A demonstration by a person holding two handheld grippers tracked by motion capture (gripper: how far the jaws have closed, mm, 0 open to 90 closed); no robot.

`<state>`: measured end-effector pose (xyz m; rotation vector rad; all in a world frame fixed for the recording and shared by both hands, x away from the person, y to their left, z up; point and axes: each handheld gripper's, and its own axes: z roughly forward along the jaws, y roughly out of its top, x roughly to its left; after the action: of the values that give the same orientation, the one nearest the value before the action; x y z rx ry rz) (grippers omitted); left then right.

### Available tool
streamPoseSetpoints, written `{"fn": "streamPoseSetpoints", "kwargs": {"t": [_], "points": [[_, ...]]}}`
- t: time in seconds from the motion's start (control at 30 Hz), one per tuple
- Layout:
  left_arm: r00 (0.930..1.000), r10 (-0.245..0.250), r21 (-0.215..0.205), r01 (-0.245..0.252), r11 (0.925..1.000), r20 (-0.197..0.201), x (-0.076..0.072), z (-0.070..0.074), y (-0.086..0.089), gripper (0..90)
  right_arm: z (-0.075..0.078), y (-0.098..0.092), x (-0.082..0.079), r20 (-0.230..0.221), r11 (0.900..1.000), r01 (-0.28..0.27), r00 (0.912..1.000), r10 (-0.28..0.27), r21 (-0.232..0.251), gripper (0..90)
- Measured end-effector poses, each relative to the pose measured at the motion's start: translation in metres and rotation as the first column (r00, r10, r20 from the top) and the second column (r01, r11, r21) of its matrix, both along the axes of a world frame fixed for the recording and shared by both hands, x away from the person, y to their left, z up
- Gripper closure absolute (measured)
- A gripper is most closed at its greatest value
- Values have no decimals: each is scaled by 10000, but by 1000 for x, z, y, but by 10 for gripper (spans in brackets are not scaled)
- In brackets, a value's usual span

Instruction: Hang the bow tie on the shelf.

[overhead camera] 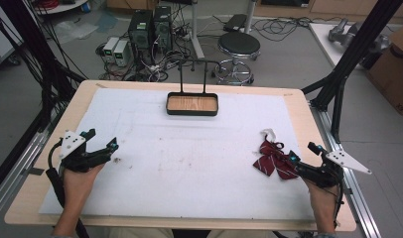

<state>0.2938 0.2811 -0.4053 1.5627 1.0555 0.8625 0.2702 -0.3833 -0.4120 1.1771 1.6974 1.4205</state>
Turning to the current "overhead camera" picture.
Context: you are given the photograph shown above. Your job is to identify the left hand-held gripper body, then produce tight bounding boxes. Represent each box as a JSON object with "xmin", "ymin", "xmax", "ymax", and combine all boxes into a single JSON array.
[{"xmin": 59, "ymin": 129, "xmax": 106, "ymax": 174}]

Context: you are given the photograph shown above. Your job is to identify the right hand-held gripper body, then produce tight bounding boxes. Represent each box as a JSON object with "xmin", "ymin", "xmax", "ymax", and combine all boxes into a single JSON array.
[{"xmin": 297, "ymin": 149, "xmax": 373, "ymax": 190}]

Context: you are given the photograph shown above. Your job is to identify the red striped bow tie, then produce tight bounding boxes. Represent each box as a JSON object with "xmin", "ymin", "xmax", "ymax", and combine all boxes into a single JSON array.
[{"xmin": 252, "ymin": 128, "xmax": 302, "ymax": 181}]

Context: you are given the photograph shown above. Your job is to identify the person's right hand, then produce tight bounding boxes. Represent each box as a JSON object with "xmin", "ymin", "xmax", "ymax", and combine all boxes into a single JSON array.
[{"xmin": 303, "ymin": 178, "xmax": 340, "ymax": 216}]

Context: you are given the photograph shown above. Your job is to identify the person's left hand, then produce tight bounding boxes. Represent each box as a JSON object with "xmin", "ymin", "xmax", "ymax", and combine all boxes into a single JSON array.
[{"xmin": 62, "ymin": 163, "xmax": 105, "ymax": 203}]

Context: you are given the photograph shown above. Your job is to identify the white foam mat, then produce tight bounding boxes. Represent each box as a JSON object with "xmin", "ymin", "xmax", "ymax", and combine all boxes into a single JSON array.
[{"xmin": 38, "ymin": 86, "xmax": 317, "ymax": 221}]

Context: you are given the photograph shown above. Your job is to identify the white power supply unit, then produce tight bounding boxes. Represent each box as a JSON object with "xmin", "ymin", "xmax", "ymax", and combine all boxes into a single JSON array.
[
  {"xmin": 113, "ymin": 40, "xmax": 131, "ymax": 67},
  {"xmin": 102, "ymin": 36, "xmax": 121, "ymax": 64}
]

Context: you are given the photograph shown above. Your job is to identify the black stand with wooden tray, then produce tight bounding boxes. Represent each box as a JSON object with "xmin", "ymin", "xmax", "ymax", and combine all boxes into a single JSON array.
[{"xmin": 165, "ymin": 57, "xmax": 224, "ymax": 117}]

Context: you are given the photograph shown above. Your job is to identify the clear plastic sheet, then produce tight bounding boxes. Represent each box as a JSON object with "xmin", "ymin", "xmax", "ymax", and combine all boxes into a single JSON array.
[{"xmin": 53, "ymin": 19, "xmax": 100, "ymax": 43}]

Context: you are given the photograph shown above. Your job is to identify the white low platform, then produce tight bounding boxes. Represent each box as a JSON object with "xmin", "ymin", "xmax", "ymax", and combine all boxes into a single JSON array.
[{"xmin": 308, "ymin": 22, "xmax": 372, "ymax": 69}]

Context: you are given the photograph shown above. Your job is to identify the brown cardboard box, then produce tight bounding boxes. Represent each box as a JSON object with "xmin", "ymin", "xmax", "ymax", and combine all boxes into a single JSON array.
[{"xmin": 365, "ymin": 22, "xmax": 403, "ymax": 116}]

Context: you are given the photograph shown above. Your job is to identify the black computer tower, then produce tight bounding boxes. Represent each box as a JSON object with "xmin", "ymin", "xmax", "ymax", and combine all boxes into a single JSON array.
[
  {"xmin": 127, "ymin": 9, "xmax": 155, "ymax": 52},
  {"xmin": 152, "ymin": 5, "xmax": 174, "ymax": 53}
]

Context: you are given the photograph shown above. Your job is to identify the grey machine part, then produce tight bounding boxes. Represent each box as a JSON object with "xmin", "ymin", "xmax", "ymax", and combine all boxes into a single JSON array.
[{"xmin": 328, "ymin": 17, "xmax": 390, "ymax": 55}]

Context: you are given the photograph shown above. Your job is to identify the black round stool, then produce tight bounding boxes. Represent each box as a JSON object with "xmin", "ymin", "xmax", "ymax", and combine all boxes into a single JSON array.
[{"xmin": 213, "ymin": 31, "xmax": 262, "ymax": 86}]

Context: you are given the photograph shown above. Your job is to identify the white table leg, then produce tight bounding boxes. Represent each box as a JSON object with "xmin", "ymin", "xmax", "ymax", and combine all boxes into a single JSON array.
[
  {"xmin": 189, "ymin": 0, "xmax": 205, "ymax": 60},
  {"xmin": 243, "ymin": 0, "xmax": 259, "ymax": 26}
]

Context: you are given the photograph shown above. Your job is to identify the black flat box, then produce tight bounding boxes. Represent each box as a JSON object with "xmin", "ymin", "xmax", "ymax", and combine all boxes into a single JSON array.
[{"xmin": 222, "ymin": 13, "xmax": 249, "ymax": 34}]

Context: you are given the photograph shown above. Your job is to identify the aluminium rail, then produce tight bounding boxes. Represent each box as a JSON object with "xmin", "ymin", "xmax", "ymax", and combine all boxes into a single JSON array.
[
  {"xmin": 309, "ymin": 98, "xmax": 383, "ymax": 238},
  {"xmin": 0, "ymin": 128, "xmax": 56, "ymax": 220}
]

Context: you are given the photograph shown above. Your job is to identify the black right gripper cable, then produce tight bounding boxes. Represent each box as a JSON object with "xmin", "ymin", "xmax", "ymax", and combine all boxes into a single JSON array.
[{"xmin": 333, "ymin": 172, "xmax": 345, "ymax": 230}]

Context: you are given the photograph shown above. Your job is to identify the tangle of floor cables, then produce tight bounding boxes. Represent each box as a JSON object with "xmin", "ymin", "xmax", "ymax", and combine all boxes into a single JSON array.
[{"xmin": 95, "ymin": 42, "xmax": 193, "ymax": 82}]

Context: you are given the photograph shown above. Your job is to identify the black metal frame strut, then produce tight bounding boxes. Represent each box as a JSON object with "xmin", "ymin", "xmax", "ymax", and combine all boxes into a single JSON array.
[
  {"xmin": 0, "ymin": 0, "xmax": 86, "ymax": 134},
  {"xmin": 301, "ymin": 0, "xmax": 403, "ymax": 144}
]

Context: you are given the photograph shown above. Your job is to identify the black floor cables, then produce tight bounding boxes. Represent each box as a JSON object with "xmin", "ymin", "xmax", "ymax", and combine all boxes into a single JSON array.
[{"xmin": 251, "ymin": 15, "xmax": 311, "ymax": 43}]

